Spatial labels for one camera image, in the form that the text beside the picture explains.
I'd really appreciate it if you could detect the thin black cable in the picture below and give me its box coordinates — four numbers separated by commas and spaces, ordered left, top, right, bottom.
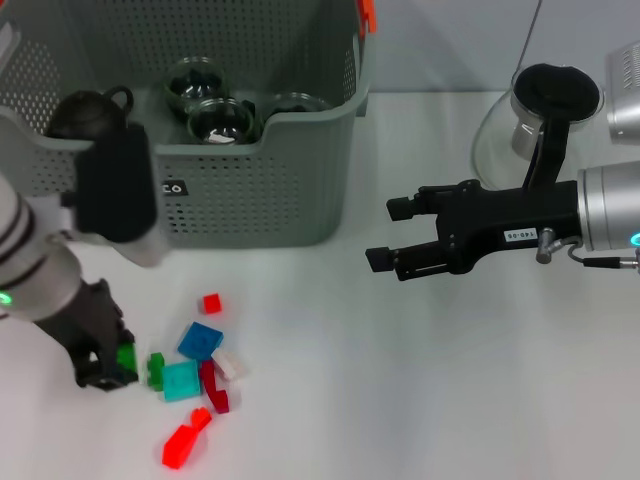
569, 242, 640, 270

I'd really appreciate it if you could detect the glass teapot black lid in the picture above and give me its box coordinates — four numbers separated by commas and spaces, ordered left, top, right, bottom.
472, 62, 606, 194

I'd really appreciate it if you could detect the white small brick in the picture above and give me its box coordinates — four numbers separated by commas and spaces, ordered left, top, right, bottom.
212, 349, 251, 382

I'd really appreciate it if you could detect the large orange-red brick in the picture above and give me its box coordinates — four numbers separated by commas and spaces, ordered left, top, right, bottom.
162, 422, 199, 470

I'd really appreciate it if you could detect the thin grey hanging cable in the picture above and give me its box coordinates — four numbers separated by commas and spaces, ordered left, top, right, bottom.
514, 0, 544, 71

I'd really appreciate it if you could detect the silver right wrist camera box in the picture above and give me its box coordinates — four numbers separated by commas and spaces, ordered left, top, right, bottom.
604, 42, 640, 146

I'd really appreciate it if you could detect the silver metal connector plug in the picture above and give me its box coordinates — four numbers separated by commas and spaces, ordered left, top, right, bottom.
535, 228, 581, 265

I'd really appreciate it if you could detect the orange bin clip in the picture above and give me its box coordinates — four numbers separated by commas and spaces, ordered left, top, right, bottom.
355, 0, 379, 36

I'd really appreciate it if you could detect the grey perforated storage bin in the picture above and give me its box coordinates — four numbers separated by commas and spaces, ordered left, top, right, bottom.
0, 0, 379, 249

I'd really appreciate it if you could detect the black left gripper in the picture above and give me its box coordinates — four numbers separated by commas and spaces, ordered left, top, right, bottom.
34, 278, 141, 393

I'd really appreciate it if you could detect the dark red curved brick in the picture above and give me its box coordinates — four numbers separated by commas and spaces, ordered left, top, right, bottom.
198, 360, 232, 415

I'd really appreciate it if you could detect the dark clay teapot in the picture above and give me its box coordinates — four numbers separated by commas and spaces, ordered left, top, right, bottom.
47, 87, 135, 141

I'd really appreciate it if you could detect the small orange-red brick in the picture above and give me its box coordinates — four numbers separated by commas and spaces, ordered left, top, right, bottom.
189, 405, 214, 432

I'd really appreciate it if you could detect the teal square brick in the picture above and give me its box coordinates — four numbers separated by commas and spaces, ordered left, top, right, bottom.
160, 362, 202, 404

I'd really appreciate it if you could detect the blue square brick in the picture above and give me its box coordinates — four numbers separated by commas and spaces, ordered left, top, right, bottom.
177, 321, 225, 361

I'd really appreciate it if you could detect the glass teacup black sleeve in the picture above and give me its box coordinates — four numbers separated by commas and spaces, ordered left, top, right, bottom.
166, 57, 227, 114
268, 92, 334, 117
187, 97, 257, 146

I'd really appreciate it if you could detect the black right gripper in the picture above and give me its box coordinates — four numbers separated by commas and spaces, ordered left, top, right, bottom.
364, 178, 585, 283

